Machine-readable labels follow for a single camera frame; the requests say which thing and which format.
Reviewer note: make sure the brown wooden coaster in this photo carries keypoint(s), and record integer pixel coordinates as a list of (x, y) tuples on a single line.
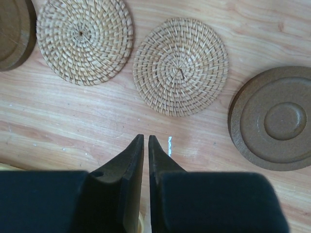
[(17, 32), (269, 119)]

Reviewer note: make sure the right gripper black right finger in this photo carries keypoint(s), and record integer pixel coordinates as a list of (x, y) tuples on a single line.
[(209, 202)]

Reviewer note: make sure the yellow transparent cup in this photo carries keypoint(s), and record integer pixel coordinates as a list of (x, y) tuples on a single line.
[(144, 223)]

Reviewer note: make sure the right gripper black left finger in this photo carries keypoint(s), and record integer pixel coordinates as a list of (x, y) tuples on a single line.
[(106, 200)]

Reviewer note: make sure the small woven rattan coaster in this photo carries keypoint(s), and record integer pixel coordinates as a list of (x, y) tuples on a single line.
[(181, 67)]

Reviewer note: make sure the large woven rattan coaster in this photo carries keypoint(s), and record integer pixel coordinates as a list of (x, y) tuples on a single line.
[(85, 42)]

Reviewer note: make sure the yellow plastic tray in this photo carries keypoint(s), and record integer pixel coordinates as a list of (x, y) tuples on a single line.
[(6, 167)]

